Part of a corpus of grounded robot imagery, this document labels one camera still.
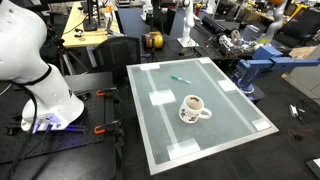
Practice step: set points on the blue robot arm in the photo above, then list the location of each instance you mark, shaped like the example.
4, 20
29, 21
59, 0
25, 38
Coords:
266, 61

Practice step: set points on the brass coloured spool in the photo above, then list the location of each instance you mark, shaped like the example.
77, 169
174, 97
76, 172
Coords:
155, 40

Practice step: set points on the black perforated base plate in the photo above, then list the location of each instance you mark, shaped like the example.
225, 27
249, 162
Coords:
60, 146

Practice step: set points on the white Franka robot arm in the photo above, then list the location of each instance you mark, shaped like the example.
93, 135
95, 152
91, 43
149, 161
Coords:
20, 43

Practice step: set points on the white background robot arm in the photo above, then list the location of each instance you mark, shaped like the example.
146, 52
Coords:
276, 20
188, 23
146, 10

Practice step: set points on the glass table board metal frame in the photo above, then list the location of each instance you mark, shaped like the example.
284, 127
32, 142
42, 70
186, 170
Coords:
200, 133

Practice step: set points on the white power adapter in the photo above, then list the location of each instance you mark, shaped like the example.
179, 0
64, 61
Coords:
293, 110

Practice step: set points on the green pen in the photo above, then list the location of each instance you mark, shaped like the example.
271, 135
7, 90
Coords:
180, 79

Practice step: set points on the silver robot hand device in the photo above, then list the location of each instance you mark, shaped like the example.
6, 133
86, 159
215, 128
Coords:
230, 40

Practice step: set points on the black mesh office chair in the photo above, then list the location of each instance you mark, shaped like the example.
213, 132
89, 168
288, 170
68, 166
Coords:
116, 55

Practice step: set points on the white mug with red print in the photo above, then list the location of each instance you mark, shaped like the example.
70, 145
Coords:
190, 115

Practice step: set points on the black tripod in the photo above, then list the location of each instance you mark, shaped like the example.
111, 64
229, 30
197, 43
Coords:
63, 56

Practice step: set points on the light wooden desk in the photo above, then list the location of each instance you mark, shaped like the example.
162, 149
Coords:
78, 35

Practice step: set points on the orange black bar clamp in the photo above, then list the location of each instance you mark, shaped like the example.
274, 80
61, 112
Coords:
108, 91
106, 127

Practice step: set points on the black monitor stand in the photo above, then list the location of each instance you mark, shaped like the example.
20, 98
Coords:
90, 20

